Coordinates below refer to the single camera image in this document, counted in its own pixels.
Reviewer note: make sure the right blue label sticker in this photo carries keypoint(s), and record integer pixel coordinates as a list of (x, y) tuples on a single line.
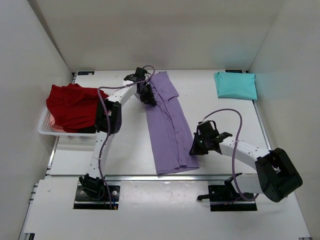
[(238, 71)]

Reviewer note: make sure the red t shirt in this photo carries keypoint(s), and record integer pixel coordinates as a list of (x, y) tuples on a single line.
[(74, 107)]

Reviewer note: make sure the black garment in basket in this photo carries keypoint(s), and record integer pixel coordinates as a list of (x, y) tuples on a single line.
[(87, 130)]

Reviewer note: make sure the aluminium table rail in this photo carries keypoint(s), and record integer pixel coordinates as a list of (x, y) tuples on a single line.
[(168, 178)]

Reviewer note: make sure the purple t shirt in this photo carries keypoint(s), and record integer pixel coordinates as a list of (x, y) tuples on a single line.
[(170, 135)]

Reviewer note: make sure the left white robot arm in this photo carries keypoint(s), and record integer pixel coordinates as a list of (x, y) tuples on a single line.
[(108, 122)]

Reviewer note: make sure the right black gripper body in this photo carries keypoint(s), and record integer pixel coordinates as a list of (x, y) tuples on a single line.
[(199, 146)]

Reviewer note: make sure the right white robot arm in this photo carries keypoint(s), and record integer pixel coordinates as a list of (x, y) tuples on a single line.
[(254, 170)]

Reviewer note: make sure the folded teal t shirt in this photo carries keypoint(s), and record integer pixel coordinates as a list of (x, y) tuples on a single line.
[(236, 85)]

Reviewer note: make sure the white plastic basket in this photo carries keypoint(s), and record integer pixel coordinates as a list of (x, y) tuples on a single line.
[(44, 127)]

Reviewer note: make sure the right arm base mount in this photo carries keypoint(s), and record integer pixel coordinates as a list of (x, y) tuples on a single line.
[(222, 195)]

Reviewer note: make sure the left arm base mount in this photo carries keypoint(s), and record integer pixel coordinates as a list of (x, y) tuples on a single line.
[(87, 200)]

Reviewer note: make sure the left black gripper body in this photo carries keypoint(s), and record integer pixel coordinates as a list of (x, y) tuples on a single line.
[(145, 94)]

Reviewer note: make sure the pink garment in basket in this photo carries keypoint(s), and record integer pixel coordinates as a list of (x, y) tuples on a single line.
[(54, 125)]

